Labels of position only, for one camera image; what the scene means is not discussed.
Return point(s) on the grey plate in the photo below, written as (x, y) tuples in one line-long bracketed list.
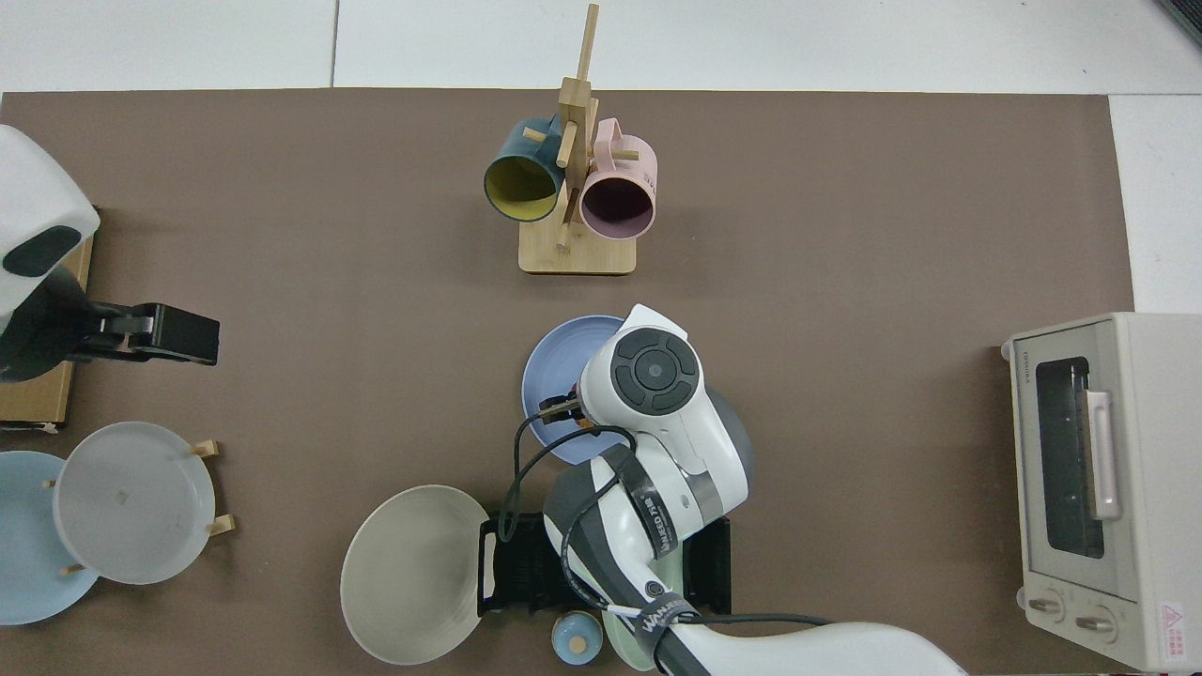
[(131, 502)]

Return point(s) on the wooden plate rack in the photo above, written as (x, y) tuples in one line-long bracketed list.
[(225, 525)]

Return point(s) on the light blue plate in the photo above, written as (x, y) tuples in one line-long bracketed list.
[(28, 554)]

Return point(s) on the beige plate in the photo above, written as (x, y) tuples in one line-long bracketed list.
[(413, 573)]

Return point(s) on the black dish rack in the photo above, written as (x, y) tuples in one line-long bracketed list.
[(516, 573)]

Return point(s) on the green plate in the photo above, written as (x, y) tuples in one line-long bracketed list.
[(624, 648)]

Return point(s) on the dark blue cup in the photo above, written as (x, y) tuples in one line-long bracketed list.
[(521, 188)]

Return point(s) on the wooden cup stand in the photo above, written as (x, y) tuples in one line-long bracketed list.
[(577, 253)]

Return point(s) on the pink cup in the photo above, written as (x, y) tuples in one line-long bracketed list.
[(617, 202)]

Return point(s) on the small blue round thing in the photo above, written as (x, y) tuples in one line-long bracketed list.
[(577, 638)]

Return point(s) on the brown table cloth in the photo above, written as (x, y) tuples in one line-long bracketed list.
[(845, 235)]

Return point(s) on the pale toaster oven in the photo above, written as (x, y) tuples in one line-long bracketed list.
[(1042, 526)]

